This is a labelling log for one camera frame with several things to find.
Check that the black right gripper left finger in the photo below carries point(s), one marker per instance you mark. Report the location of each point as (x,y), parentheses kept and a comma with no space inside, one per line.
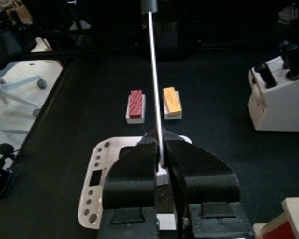
(128,180)

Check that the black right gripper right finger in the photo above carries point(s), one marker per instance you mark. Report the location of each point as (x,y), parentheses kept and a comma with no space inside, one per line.
(202,180)

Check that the white thin rod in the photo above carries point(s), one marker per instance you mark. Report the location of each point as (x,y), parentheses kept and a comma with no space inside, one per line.
(155,77)

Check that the white tray with round holes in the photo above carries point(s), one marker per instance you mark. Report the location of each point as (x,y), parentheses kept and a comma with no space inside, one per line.
(93,174)

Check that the red block on white base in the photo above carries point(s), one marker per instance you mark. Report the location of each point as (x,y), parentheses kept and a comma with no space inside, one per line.
(135,104)

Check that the wooden box with red side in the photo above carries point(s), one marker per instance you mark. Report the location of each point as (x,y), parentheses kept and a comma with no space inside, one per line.
(289,221)

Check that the orange block on white base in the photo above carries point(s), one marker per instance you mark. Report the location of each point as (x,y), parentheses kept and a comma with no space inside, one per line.
(171,101)

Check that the white knife block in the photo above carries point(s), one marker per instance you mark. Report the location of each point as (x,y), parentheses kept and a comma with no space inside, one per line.
(281,105)

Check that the office chair with caster base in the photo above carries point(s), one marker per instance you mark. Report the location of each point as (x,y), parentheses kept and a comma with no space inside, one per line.
(15,85)

